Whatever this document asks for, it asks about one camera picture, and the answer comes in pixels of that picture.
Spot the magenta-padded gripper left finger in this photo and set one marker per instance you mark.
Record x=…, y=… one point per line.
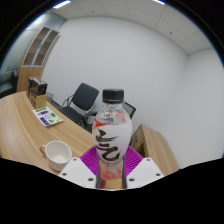
x=76, y=171

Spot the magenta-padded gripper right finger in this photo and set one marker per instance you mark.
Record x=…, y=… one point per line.
x=146, y=170

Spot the white drink bottle black cap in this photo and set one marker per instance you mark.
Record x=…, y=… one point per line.
x=112, y=133

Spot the white mug with orange print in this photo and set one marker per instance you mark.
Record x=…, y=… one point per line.
x=58, y=155

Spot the wooden side desk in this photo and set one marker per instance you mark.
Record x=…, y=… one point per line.
x=156, y=146

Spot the white green purple leaflet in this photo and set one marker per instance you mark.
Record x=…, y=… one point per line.
x=48, y=116

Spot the black office chair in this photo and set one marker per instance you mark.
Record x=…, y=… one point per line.
x=85, y=96

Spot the brown cardboard box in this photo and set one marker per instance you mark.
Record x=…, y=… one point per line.
x=38, y=101

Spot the black carton box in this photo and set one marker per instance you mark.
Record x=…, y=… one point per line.
x=37, y=86

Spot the dark sofa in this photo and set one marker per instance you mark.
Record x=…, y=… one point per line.
x=7, y=83

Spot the wooden shelf cabinet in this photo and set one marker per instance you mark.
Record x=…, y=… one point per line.
x=33, y=66

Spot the long ceiling light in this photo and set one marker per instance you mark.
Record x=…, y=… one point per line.
x=61, y=4

